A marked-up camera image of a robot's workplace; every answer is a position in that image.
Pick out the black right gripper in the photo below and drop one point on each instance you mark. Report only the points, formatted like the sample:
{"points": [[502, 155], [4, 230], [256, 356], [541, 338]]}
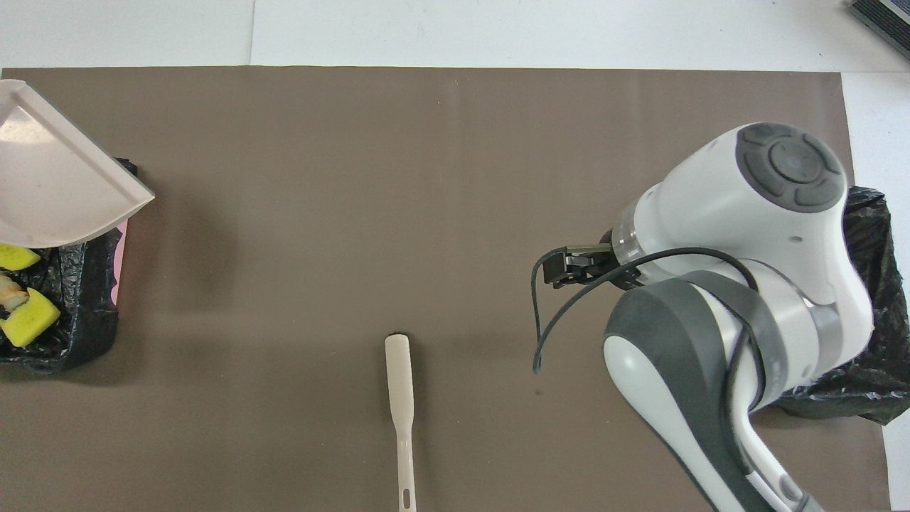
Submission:
{"points": [[613, 267]]}

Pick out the beige brush with black bristles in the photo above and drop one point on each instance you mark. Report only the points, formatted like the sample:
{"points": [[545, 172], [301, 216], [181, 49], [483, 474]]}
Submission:
{"points": [[400, 384]]}

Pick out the beige plastic dustpan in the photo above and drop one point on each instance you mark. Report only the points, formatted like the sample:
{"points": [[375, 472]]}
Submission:
{"points": [[57, 185]]}

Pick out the wavy yellow sponge piece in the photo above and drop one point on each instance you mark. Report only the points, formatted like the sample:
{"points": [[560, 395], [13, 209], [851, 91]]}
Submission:
{"points": [[32, 320]]}

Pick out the notched yellow sponge piece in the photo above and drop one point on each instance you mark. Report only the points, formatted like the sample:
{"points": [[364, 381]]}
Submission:
{"points": [[14, 257]]}

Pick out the pale beige bread chunk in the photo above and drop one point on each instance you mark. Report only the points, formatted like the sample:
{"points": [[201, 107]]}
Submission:
{"points": [[11, 291]]}

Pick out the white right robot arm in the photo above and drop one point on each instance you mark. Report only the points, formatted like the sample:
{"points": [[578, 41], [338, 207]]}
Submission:
{"points": [[739, 235]]}

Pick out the bin lined with black bag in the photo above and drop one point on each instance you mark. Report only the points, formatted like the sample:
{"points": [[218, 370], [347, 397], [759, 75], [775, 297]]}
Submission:
{"points": [[874, 370]]}

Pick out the pink bin with black bag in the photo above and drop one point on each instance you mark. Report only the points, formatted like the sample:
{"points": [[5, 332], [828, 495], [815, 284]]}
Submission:
{"points": [[85, 299]]}

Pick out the brown table mat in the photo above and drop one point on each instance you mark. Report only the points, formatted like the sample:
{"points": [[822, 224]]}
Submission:
{"points": [[355, 178]]}

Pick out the dark grey ribbed device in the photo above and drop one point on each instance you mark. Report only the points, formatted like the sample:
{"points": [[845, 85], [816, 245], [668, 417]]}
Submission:
{"points": [[885, 16]]}

